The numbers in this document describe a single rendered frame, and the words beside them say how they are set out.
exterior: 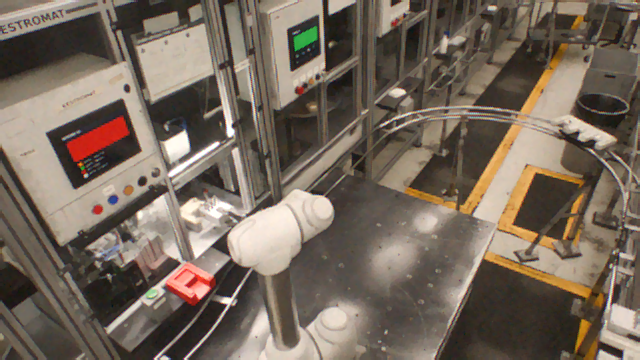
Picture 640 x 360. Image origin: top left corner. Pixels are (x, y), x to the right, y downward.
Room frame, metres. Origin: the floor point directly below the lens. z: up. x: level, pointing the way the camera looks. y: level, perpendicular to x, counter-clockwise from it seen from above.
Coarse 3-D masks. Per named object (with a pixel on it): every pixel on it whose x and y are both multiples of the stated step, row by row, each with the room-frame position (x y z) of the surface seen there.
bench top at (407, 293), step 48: (336, 192) 2.07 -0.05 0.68; (384, 192) 2.05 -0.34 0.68; (336, 240) 1.66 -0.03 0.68; (384, 240) 1.64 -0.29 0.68; (432, 240) 1.62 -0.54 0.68; (480, 240) 1.61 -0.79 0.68; (336, 288) 1.33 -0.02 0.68; (384, 288) 1.32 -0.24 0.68; (432, 288) 1.31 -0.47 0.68; (192, 336) 1.11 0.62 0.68; (240, 336) 1.10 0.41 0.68; (384, 336) 1.06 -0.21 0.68; (432, 336) 1.05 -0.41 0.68
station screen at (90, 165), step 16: (80, 128) 1.14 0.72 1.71; (96, 128) 1.17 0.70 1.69; (128, 128) 1.25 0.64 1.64; (64, 144) 1.09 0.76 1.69; (112, 144) 1.20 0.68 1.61; (128, 144) 1.24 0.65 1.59; (80, 160) 1.10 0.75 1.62; (96, 160) 1.14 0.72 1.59; (112, 160) 1.18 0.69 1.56; (80, 176) 1.09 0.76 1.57
